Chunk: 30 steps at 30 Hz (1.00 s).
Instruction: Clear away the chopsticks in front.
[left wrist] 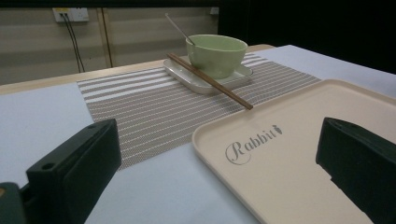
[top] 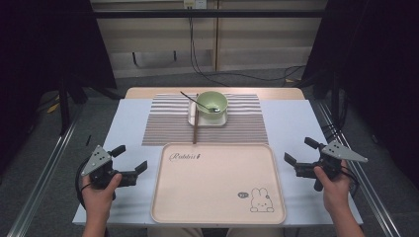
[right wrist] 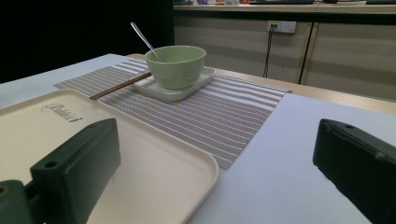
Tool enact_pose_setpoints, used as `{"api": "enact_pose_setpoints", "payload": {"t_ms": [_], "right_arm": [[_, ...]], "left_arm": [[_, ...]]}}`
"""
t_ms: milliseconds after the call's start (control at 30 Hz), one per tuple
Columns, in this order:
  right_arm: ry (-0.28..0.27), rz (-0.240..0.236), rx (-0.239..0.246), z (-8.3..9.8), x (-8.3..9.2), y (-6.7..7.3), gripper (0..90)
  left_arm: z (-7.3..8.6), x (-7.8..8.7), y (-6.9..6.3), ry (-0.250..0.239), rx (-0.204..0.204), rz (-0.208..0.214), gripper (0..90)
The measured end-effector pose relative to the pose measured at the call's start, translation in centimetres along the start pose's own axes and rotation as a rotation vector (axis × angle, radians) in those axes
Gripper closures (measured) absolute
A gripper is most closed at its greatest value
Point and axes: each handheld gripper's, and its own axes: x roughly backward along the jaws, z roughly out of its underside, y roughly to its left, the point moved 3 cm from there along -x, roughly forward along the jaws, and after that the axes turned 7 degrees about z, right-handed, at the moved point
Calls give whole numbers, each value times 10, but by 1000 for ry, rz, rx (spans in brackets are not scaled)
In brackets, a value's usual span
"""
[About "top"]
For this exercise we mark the metal floor rail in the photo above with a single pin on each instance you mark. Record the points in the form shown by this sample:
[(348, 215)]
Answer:
[(42, 174), (378, 210)]

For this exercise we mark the black metal stand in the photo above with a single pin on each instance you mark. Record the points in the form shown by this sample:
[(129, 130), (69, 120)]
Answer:
[(64, 108)]

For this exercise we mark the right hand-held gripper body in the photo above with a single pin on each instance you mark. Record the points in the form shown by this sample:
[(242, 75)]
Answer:
[(342, 152)]

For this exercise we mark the green bowl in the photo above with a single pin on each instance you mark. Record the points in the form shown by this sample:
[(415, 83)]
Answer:
[(206, 98)]

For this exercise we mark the pale blue table sheet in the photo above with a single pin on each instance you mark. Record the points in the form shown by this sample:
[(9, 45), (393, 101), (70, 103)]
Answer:
[(131, 118)]

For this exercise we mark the striped placemat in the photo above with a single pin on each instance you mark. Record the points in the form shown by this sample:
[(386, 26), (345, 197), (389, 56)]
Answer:
[(168, 125)]

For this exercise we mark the black curtain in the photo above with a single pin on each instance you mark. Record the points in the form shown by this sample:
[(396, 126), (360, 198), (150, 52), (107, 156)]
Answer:
[(39, 49), (378, 65)]

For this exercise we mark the brown chopstick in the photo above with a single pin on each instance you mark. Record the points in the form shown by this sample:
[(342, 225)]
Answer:
[(196, 125), (194, 131)]

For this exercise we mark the beige tray with rabbit print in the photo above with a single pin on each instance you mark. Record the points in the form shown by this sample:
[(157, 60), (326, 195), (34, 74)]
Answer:
[(214, 184)]

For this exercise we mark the small black floor object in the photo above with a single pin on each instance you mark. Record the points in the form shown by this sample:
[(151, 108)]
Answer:
[(88, 140)]

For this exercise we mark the yellow floor tape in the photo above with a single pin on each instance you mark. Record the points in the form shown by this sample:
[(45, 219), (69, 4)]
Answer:
[(52, 108)]

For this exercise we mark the person's right hand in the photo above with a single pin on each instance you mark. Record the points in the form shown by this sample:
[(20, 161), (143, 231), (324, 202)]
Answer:
[(336, 194)]

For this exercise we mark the white wall socket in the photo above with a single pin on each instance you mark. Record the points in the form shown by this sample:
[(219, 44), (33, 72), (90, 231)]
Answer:
[(195, 3)]

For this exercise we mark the person's left hand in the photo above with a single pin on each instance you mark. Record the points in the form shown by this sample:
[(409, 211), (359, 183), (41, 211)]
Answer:
[(97, 199)]

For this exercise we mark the metal spoon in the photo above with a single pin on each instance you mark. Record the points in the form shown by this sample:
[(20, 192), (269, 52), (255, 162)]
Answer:
[(215, 109)]

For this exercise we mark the white square plate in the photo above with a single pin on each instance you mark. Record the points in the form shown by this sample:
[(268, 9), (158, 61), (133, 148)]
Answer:
[(204, 121)]

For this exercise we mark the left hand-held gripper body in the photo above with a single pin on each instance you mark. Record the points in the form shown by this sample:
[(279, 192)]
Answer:
[(99, 161)]

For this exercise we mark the black horizontal bar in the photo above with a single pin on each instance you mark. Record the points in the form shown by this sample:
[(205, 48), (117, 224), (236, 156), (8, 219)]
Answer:
[(263, 13)]

